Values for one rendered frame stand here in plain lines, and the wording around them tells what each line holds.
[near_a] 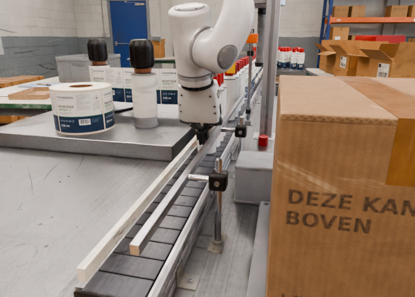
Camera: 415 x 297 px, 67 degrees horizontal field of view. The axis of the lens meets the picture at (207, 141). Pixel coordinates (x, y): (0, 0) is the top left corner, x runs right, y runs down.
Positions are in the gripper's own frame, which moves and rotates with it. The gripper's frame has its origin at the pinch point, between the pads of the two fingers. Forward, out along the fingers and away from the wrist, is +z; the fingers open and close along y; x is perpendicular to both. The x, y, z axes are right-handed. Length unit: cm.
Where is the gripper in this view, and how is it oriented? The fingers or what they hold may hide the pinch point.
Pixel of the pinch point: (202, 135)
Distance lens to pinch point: 80.2
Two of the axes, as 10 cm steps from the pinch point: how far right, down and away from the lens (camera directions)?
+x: -2.1, 6.1, -7.6
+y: -9.7, -0.7, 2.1
